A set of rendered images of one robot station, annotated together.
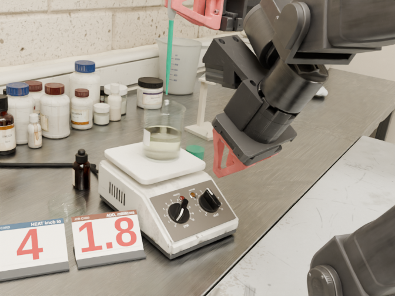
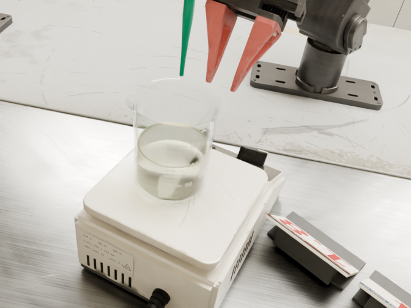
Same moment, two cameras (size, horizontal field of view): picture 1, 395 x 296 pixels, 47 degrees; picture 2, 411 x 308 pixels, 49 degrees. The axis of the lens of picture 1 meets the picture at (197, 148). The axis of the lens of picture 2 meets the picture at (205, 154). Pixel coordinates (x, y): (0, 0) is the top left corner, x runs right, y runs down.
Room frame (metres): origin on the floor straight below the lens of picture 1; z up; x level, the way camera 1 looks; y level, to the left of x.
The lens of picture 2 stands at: (0.75, 0.31, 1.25)
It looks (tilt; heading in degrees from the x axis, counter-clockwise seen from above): 40 degrees down; 243
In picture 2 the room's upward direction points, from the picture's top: 9 degrees clockwise
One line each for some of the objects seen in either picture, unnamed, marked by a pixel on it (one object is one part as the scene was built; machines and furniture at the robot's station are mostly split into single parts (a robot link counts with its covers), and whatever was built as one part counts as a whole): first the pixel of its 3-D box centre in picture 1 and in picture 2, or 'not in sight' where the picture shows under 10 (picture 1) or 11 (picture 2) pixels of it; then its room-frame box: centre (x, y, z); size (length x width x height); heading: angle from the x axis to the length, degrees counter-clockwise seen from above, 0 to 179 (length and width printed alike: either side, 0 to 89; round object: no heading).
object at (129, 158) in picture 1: (153, 159); (184, 190); (0.63, 0.07, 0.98); 0.12 x 0.12 x 0.01; 42
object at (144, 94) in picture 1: (150, 93); not in sight; (1.16, 0.14, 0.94); 0.07 x 0.07 x 0.07
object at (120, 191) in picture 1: (162, 190); (189, 205); (0.62, 0.05, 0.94); 0.22 x 0.13 x 0.08; 42
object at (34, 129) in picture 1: (34, 130); not in sight; (0.82, 0.32, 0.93); 0.03 x 0.03 x 0.07
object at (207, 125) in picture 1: (210, 106); not in sight; (1.00, -0.02, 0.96); 0.08 x 0.08 x 0.13; 47
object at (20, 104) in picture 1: (19, 112); not in sight; (0.85, 0.36, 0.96); 0.06 x 0.06 x 0.11
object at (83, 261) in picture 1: (108, 237); (316, 240); (0.51, 0.11, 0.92); 0.09 x 0.06 x 0.04; 115
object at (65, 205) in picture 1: (67, 208); not in sight; (0.58, 0.19, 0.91); 0.06 x 0.06 x 0.02
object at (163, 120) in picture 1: (163, 132); (169, 145); (0.65, 0.06, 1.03); 0.07 x 0.06 x 0.08; 173
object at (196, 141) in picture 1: (195, 145); not in sight; (0.84, 0.00, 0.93); 0.04 x 0.04 x 0.06
